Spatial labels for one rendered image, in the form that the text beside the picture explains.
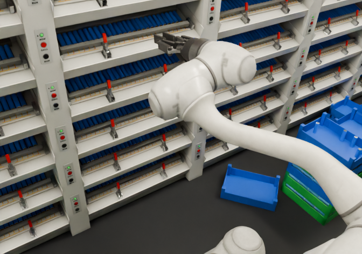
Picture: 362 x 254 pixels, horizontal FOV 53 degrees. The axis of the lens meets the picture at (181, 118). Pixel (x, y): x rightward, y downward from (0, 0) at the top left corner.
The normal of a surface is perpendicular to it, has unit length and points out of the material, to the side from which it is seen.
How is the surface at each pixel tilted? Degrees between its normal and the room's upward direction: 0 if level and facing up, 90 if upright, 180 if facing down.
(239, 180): 0
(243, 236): 8
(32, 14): 90
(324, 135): 0
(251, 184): 0
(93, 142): 21
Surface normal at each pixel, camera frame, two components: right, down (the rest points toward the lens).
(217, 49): -0.33, -0.70
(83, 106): 0.23, -0.56
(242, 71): 0.47, 0.36
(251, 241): 0.15, -0.84
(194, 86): 0.19, -0.36
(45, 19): 0.55, 0.52
